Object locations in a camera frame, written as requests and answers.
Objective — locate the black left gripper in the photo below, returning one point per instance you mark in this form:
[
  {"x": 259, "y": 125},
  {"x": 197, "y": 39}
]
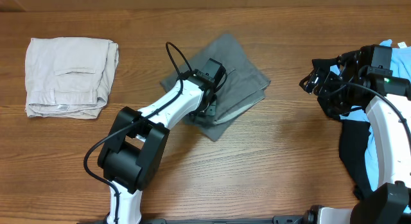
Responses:
[{"x": 211, "y": 107}]

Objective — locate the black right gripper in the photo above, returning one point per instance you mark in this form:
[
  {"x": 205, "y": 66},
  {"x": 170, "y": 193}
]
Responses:
[{"x": 325, "y": 87}]

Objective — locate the grey shorts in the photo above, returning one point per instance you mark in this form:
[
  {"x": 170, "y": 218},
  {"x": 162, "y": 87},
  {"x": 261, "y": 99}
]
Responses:
[{"x": 244, "y": 87}]

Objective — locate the beige shorts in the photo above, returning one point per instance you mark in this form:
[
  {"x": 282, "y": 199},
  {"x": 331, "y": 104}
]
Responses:
[{"x": 69, "y": 76}]

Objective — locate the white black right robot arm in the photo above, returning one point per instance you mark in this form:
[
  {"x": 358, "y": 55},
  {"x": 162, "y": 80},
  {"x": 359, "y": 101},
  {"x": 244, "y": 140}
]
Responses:
[{"x": 363, "y": 80}]

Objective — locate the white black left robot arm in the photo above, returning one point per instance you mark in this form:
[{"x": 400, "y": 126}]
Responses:
[{"x": 130, "y": 155}]

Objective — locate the black garment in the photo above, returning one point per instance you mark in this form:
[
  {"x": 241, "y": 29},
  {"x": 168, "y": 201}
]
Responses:
[{"x": 356, "y": 129}]

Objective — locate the light blue t-shirt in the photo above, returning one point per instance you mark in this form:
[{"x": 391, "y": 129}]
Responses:
[{"x": 372, "y": 147}]

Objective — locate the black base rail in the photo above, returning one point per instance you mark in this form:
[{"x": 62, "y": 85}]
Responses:
[{"x": 273, "y": 220}]

